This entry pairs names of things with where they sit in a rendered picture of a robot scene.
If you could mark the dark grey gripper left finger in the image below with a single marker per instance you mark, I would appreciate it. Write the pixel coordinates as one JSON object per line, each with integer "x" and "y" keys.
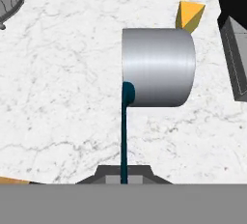
{"x": 111, "y": 173}

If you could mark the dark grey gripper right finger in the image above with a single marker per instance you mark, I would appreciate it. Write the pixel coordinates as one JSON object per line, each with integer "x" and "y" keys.
{"x": 138, "y": 173}

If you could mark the orange flat object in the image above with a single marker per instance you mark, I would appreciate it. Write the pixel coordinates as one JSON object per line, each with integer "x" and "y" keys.
{"x": 11, "y": 181}

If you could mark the dark grey rectangular block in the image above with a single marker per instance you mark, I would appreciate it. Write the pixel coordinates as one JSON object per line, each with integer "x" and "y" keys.
{"x": 236, "y": 60}

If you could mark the yellow cheese wedge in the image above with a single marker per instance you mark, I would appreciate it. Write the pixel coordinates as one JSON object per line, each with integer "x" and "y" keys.
{"x": 189, "y": 15}

